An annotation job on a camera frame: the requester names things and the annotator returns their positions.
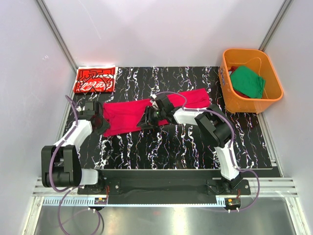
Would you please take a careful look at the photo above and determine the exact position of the crimson red polo shirt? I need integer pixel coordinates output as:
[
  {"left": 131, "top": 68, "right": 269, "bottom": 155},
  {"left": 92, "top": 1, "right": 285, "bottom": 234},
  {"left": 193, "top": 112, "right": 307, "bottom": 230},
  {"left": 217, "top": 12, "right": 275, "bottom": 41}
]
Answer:
[{"left": 103, "top": 88, "right": 210, "bottom": 137}]

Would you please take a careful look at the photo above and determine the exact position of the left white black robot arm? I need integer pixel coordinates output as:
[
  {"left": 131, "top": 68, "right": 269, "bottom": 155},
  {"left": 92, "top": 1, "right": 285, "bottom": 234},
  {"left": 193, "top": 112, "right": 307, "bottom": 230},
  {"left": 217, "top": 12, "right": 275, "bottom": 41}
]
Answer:
[{"left": 41, "top": 101, "right": 110, "bottom": 191}]

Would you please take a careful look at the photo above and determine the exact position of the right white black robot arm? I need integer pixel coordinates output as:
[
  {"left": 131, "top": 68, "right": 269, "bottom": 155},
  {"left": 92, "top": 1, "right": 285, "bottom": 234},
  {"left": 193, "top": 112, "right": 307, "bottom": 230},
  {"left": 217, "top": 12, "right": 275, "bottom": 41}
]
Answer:
[{"left": 137, "top": 95, "right": 243, "bottom": 195}]

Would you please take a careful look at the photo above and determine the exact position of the folded red patterned t-shirt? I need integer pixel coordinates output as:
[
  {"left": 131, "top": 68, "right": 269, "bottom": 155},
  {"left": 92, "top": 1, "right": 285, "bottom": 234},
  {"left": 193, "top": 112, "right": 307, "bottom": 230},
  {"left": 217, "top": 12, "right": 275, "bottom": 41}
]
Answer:
[{"left": 73, "top": 66, "right": 118, "bottom": 94}]

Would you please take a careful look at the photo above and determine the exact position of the green t-shirt in basket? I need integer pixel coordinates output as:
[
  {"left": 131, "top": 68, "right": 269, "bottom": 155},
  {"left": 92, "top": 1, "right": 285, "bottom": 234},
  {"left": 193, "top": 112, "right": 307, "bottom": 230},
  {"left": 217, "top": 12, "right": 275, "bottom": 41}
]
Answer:
[{"left": 230, "top": 66, "right": 266, "bottom": 99}]

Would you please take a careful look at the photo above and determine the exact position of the orange plastic basket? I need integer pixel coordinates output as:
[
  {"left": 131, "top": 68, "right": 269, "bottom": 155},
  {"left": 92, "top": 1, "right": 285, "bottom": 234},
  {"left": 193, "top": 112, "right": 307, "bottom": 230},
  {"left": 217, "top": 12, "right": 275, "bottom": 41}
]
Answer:
[{"left": 219, "top": 48, "right": 284, "bottom": 114}]

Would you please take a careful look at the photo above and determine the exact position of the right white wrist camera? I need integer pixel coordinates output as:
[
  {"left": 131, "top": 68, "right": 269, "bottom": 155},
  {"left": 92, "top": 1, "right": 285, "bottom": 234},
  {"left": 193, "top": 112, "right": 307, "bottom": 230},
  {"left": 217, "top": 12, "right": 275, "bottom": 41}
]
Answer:
[{"left": 150, "top": 94, "right": 159, "bottom": 110}]

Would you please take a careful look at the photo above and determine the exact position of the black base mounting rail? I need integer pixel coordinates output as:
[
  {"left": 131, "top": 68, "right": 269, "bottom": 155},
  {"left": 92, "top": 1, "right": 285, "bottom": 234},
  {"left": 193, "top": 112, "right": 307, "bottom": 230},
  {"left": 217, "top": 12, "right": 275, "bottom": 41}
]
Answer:
[{"left": 78, "top": 169, "right": 251, "bottom": 206}]

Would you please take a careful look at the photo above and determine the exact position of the left aluminium corner post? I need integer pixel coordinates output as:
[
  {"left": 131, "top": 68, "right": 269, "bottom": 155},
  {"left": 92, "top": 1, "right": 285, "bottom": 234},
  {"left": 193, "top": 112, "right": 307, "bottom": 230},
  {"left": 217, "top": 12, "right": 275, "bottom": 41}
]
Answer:
[{"left": 35, "top": 0, "right": 78, "bottom": 72}]

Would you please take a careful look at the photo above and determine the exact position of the aluminium corner post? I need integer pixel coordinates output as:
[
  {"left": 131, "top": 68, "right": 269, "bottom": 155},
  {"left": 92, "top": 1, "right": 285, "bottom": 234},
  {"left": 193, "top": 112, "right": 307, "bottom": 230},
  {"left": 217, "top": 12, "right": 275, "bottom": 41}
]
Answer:
[
  {"left": 258, "top": 0, "right": 294, "bottom": 52},
  {"left": 35, "top": 0, "right": 78, "bottom": 72}
]

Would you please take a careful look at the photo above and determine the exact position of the right aluminium corner post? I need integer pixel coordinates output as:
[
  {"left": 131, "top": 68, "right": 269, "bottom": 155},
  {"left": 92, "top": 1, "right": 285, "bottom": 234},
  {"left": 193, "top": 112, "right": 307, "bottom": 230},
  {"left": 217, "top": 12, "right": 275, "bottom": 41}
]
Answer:
[{"left": 258, "top": 0, "right": 294, "bottom": 52}]

